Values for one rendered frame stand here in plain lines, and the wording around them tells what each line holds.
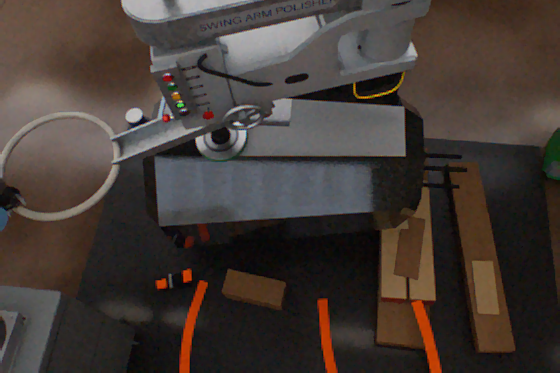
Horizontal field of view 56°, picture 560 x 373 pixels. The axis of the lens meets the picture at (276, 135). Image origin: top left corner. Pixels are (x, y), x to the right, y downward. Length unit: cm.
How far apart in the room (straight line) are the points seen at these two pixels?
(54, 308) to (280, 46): 123
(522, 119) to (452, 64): 53
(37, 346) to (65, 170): 147
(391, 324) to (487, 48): 183
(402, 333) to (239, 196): 101
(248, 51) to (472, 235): 162
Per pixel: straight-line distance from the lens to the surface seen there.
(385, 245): 265
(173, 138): 206
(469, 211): 290
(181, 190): 229
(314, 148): 216
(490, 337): 276
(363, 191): 221
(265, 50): 173
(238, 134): 220
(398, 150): 218
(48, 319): 214
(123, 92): 353
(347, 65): 186
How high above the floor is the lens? 272
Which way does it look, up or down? 61 degrees down
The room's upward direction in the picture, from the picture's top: 10 degrees counter-clockwise
